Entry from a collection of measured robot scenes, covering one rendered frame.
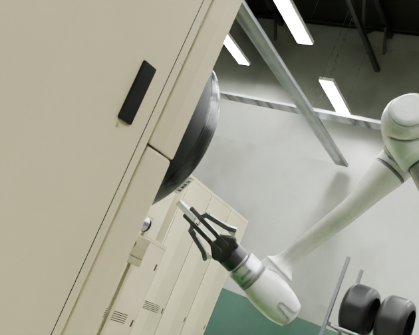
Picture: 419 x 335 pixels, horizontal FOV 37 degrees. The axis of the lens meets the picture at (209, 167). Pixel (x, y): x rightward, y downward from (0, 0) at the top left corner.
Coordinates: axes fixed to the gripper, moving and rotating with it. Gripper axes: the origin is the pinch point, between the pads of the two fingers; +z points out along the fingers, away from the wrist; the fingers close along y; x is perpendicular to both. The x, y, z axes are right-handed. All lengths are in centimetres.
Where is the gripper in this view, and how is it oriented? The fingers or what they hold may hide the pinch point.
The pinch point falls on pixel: (187, 210)
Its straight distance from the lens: 171.1
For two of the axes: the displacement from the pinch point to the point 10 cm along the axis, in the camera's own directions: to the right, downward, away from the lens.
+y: -7.1, 7.0, 1.4
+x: 0.9, -1.0, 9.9
